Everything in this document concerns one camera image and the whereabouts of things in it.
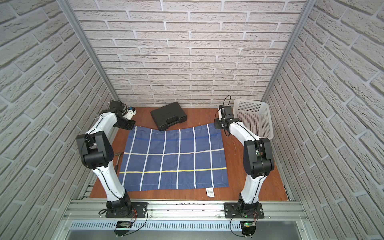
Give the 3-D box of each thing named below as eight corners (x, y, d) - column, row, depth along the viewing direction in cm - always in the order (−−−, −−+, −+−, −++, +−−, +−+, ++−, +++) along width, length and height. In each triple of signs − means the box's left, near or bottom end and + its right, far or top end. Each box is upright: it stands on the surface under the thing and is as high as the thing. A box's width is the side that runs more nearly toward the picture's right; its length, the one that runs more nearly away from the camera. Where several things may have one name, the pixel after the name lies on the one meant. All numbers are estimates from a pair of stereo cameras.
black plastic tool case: (159, 132, 105) (158, 128, 102) (150, 114, 116) (149, 110, 112) (188, 119, 113) (188, 115, 109) (177, 103, 124) (176, 100, 120)
